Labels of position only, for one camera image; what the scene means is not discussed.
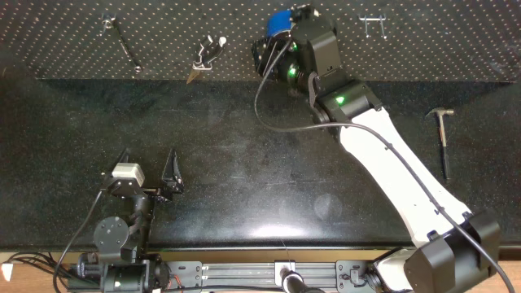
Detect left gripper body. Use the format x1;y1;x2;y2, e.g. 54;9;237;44
100;174;185;203

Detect roll of blue tape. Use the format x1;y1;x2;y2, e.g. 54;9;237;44
265;9;295;38

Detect black pegboard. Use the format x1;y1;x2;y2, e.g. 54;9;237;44
0;0;521;85

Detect wrench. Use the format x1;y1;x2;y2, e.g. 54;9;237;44
101;15;145;75

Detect black and white pliers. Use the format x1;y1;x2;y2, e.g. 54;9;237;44
186;34;228;85

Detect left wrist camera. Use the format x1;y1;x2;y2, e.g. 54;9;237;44
111;162;147;186

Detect black cable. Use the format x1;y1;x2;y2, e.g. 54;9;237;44
51;189;105;293
253;38;517;293

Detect mounting rail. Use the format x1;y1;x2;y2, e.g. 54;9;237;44
2;251;383;293

